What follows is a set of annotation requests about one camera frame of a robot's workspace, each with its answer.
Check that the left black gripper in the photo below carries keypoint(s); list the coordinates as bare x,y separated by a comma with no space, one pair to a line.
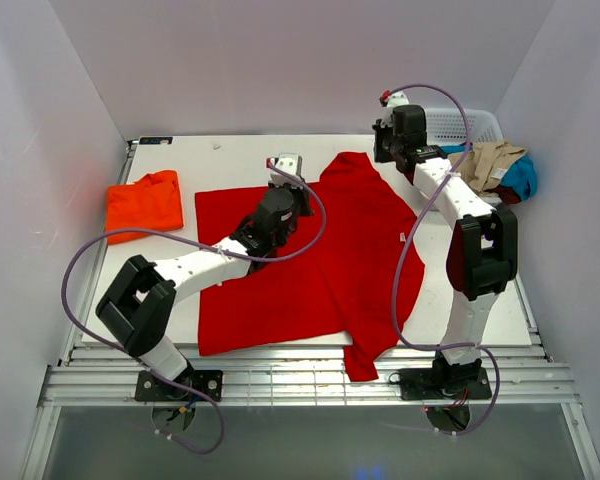
304,211

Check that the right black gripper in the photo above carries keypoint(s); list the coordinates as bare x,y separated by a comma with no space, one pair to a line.
379,134

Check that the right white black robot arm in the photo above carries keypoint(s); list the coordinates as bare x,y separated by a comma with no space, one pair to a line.
481,261

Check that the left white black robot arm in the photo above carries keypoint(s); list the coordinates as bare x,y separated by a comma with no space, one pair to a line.
136,307

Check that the white plastic laundry basket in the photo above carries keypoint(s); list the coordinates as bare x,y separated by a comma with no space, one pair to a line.
449,127

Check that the beige t shirt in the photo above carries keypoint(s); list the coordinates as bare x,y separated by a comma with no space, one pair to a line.
486,164

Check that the folded orange t shirt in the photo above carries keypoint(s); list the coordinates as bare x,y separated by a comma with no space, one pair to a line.
152,202

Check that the dark red t shirt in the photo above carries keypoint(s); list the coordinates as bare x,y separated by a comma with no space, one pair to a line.
506,195

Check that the blue t shirt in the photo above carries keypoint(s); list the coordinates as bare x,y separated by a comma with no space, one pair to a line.
521,177

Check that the blue label sticker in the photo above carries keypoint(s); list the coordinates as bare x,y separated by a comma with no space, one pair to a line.
154,140

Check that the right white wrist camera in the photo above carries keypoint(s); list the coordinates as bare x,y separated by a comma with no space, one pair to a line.
389,101

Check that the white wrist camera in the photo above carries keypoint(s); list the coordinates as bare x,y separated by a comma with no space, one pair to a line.
389,101
285,166

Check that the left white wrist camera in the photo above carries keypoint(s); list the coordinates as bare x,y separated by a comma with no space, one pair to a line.
285,166

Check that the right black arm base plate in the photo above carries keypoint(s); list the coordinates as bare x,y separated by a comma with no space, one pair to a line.
420,384

